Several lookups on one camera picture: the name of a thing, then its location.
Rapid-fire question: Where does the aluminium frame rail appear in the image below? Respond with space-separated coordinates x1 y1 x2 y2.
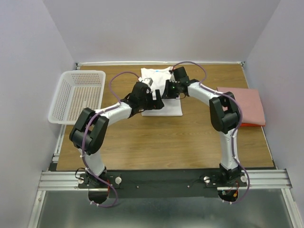
38 170 292 191

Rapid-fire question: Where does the pink folded t shirt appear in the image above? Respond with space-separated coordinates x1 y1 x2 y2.
217 87 266 124

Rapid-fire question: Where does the red folded t shirt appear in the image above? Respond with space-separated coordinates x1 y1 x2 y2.
241 123 265 127

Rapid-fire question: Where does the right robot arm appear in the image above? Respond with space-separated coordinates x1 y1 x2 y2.
162 67 242 184

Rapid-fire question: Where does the white t shirt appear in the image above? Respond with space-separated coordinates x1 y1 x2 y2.
141 67 182 117

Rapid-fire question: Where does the white plastic basket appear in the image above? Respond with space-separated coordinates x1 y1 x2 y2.
48 70 106 125

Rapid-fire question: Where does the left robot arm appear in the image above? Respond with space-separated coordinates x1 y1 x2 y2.
69 82 164 185

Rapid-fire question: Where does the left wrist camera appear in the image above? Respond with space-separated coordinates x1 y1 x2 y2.
141 78 153 87

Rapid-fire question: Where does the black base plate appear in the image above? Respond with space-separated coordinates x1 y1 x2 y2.
78 169 247 198

